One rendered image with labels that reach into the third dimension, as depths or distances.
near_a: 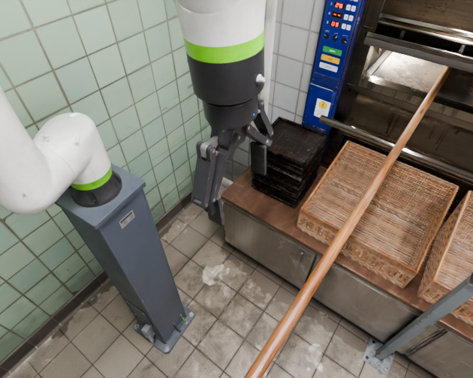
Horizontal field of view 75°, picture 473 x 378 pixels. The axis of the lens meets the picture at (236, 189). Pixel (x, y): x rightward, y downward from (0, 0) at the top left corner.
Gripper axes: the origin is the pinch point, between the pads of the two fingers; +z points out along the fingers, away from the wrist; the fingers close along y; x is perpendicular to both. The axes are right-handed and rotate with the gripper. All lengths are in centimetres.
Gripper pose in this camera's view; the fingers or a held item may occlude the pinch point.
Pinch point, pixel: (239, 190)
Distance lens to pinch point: 55.7
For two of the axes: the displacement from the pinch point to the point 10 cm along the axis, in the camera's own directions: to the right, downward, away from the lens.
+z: 0.7, 6.6, 7.5
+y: -5.6, 6.4, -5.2
